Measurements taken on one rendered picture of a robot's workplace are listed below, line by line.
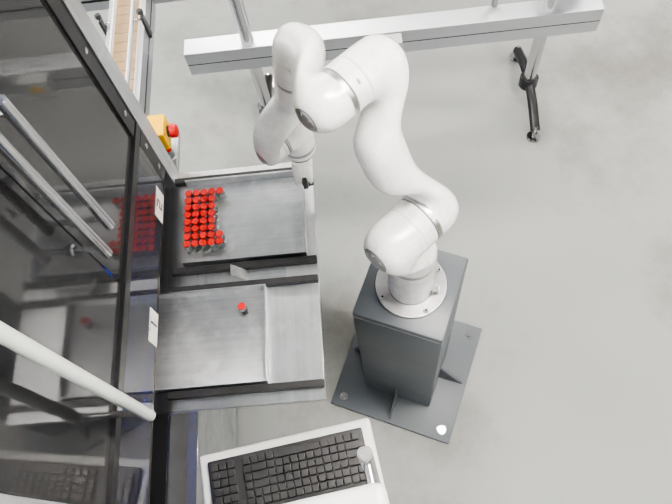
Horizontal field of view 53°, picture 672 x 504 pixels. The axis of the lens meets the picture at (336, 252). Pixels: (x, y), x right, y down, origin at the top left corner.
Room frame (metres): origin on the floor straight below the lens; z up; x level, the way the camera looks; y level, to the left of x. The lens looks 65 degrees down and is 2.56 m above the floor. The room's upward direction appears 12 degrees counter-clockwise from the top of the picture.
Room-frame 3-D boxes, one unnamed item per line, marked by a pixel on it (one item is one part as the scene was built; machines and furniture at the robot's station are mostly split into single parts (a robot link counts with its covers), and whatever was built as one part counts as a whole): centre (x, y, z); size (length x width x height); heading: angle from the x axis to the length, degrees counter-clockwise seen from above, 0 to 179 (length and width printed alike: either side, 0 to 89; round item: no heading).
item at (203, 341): (0.60, 0.39, 0.90); 0.34 x 0.26 x 0.04; 83
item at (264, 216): (0.92, 0.23, 0.90); 0.34 x 0.26 x 0.04; 83
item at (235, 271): (0.75, 0.21, 0.91); 0.14 x 0.03 x 0.06; 83
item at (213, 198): (0.93, 0.32, 0.91); 0.18 x 0.02 x 0.05; 173
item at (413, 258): (0.62, -0.15, 1.16); 0.19 x 0.12 x 0.24; 123
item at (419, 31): (1.81, -0.38, 0.49); 1.60 x 0.08 x 0.12; 83
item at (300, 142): (0.97, 0.04, 1.20); 0.09 x 0.08 x 0.13; 123
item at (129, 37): (1.50, 0.54, 0.92); 0.69 x 0.15 x 0.16; 173
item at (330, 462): (0.23, 0.23, 0.82); 0.40 x 0.14 x 0.02; 91
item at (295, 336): (0.76, 0.30, 0.87); 0.70 x 0.48 x 0.02; 173
